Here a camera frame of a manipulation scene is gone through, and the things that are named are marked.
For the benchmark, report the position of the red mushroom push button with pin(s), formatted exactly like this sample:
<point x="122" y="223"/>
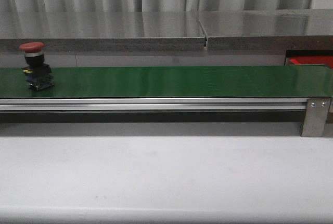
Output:
<point x="38" y="73"/>

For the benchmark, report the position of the left steel counter top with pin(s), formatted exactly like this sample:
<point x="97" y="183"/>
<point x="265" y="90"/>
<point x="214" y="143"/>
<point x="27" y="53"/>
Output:
<point x="103" y="31"/>

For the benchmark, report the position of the steel counter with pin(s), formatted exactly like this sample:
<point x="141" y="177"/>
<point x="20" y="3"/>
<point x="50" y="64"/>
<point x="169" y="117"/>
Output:
<point x="299" y="29"/>
<point x="103" y="31"/>

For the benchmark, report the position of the green conveyor belt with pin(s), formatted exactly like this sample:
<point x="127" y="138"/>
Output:
<point x="132" y="82"/>

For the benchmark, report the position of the right steel counter top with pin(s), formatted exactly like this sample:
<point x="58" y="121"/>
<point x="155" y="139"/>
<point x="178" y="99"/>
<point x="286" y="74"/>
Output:
<point x="299" y="29"/>

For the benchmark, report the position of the red plastic bin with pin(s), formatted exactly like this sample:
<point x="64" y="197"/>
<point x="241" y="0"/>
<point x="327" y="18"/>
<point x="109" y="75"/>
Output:
<point x="308" y="60"/>

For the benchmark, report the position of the steel conveyor support bracket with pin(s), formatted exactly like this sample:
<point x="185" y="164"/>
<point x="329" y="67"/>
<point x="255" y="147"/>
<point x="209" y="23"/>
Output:
<point x="315" y="117"/>

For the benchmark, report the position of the aluminium conveyor side rail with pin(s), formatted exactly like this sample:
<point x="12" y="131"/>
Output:
<point x="135" y="104"/>

